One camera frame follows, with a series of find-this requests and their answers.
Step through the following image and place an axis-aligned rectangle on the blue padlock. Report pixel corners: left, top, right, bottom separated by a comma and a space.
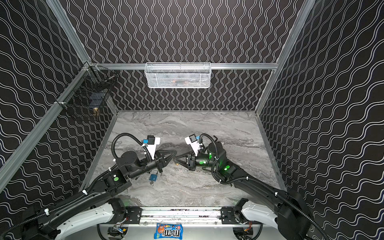
149, 174, 158, 182

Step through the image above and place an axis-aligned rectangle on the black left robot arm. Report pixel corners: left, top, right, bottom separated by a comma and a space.
1, 133, 177, 240

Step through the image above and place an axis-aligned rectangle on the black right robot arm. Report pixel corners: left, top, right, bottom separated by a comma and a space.
175, 134, 329, 240

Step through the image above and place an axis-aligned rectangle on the blue candy bag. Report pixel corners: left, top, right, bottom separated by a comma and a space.
154, 223, 184, 240

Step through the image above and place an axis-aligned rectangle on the brass object in basket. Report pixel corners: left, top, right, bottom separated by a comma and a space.
93, 108, 100, 117

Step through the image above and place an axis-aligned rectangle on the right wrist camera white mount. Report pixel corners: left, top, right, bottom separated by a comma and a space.
185, 134, 205, 157

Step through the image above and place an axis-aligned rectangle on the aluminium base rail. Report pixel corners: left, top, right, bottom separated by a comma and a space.
98, 205, 304, 227

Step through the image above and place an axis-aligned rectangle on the white wire mesh basket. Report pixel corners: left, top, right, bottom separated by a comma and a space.
144, 62, 212, 89

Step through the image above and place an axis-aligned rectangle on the black wire basket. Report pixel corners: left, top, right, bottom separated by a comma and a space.
58, 64, 118, 122

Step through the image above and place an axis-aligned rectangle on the aluminium corner frame post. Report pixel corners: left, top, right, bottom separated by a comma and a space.
46, 0, 92, 63

